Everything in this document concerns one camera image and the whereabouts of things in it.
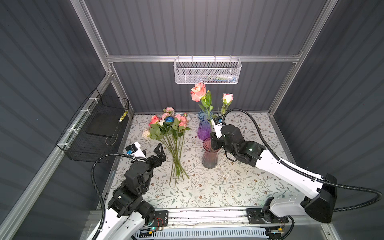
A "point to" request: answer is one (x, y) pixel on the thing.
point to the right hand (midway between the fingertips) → (212, 135)
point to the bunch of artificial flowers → (170, 128)
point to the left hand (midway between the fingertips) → (154, 148)
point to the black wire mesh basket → (92, 133)
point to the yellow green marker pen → (123, 116)
